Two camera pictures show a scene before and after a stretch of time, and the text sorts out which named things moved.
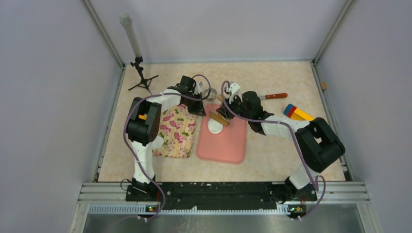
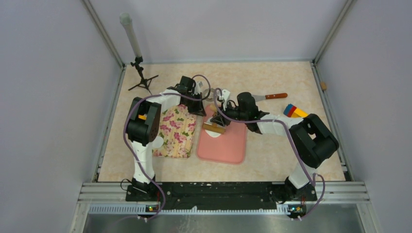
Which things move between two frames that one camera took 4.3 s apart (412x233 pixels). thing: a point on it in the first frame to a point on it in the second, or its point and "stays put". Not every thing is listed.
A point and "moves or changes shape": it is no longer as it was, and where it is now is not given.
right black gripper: (223, 110) stays put
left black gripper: (198, 109) stays put
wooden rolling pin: (217, 117) moves or changes shape
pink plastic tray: (229, 146) stays put
